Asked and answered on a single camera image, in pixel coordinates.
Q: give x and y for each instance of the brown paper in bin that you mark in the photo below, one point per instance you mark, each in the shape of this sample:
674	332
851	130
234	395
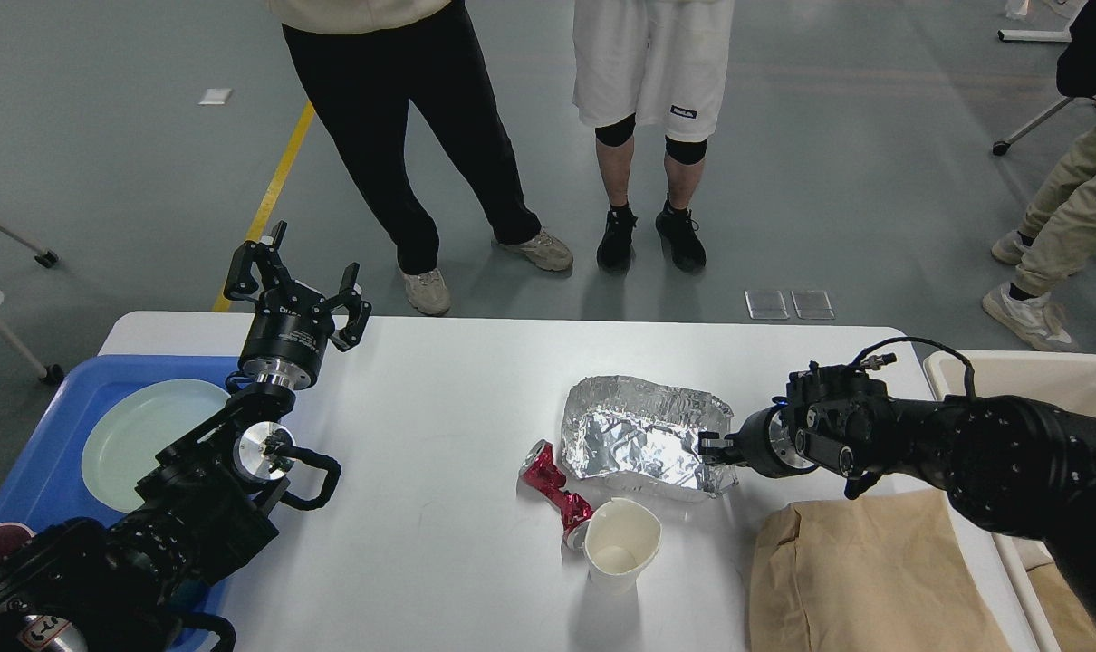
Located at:
1071	625

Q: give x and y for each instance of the green plate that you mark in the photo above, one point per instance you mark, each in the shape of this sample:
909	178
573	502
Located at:
122	447

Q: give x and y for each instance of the brown paper bag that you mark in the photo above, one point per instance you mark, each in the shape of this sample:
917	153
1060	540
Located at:
881	573

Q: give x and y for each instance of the person in white shorts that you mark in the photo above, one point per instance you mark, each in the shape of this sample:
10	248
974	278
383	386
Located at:
651	63

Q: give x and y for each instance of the blue plastic tray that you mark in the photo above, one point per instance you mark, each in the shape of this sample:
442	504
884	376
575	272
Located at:
50	435

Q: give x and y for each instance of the rolling stand leg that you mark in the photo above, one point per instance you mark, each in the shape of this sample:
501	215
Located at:
44	255

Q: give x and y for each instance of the grey floor plate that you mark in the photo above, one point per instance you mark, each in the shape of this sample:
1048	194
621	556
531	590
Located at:
811	305
766	305

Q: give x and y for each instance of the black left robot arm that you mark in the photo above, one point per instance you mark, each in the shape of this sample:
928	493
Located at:
265	452

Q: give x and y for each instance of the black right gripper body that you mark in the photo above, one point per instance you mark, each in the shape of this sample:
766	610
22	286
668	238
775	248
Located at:
767	448

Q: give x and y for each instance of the aluminium foil tray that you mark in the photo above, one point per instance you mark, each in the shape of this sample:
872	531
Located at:
639	436

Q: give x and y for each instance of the beige plastic bin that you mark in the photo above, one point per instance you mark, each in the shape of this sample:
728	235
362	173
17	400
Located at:
1063	379

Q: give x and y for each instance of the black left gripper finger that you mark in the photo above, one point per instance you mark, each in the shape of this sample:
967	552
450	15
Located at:
257	273
349	297

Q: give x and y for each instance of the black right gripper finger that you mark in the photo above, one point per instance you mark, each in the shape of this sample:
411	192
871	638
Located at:
716	449

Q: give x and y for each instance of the crushed red can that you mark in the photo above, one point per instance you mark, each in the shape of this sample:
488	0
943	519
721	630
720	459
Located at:
540	472

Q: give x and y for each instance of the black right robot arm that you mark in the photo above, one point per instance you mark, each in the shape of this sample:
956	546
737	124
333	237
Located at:
1010	465

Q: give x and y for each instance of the white paper cup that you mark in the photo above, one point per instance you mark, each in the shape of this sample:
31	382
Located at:
623	539

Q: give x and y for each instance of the person in khaki trousers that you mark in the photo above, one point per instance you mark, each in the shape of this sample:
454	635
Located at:
1058	233

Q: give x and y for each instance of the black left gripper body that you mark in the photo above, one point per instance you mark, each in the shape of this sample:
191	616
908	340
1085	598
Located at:
287	340

